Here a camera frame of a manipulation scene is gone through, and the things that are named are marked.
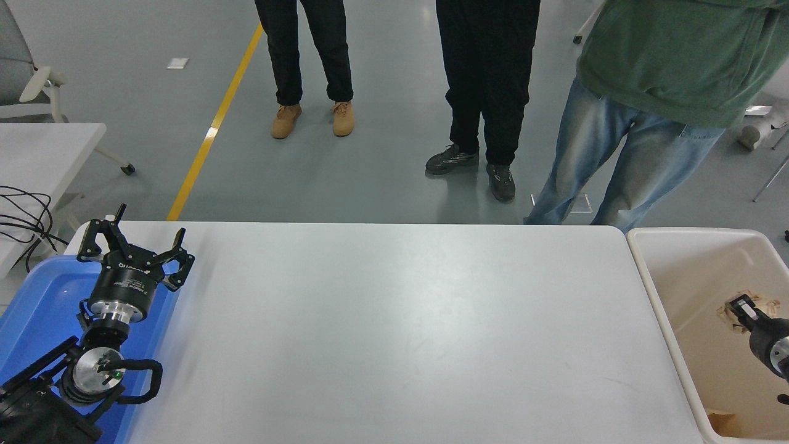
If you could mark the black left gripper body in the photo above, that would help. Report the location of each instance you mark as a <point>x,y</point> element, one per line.
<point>123,290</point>

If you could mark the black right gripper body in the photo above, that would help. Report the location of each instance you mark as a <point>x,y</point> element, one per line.
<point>766,338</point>

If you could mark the tan paper ball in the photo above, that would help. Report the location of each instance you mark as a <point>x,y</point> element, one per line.
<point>764,305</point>

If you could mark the large pale plastic bin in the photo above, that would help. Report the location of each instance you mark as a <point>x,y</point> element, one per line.
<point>690,277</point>

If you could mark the blue plastic tray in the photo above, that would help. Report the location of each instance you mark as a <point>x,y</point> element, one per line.
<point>43,296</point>

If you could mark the white side table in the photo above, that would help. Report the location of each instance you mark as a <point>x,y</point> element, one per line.
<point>37,154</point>

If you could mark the grey metal chair leg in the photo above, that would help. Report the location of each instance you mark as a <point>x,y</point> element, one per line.
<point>770,182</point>

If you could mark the white chair base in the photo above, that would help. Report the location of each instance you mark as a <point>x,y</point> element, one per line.
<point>764,129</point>

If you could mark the small white floor label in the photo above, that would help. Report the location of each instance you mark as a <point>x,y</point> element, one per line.
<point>177,63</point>

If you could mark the silver floor plate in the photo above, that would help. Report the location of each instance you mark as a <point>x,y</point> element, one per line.
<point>582,205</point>

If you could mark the grey office chair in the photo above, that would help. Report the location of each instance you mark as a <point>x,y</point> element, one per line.
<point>12,68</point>

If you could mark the person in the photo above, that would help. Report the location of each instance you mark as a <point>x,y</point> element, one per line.
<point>672,55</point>
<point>308,43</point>
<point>487,61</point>

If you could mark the white chair leg with castor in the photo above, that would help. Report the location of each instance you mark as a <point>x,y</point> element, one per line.
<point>585,24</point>

